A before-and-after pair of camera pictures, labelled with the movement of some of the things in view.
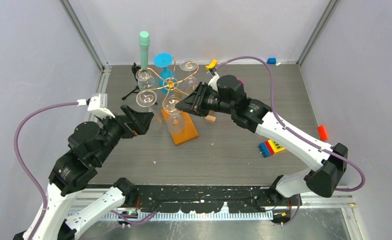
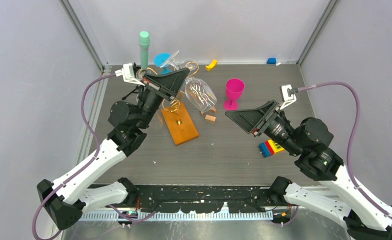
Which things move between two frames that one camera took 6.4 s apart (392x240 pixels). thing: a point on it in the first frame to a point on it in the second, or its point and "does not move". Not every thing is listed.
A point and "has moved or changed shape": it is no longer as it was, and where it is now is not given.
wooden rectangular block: x=210 y=118 does not move
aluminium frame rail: x=102 y=66 does not move
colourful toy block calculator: x=269 y=147 does not move
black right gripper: x=193 y=104 to x=249 y=119
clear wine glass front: x=175 y=125 has moved or changed shape
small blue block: x=271 y=61 does not move
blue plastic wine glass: x=166 y=79 does not move
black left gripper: x=142 y=120 to x=165 y=86
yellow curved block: x=212 y=65 does not move
